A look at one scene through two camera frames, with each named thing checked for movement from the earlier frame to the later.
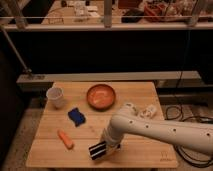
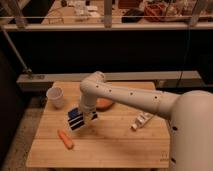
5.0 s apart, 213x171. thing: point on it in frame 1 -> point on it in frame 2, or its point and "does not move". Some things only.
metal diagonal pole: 27,69 does not move
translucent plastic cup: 55,97 does not move
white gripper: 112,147 -> 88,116
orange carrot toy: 68,143 does not move
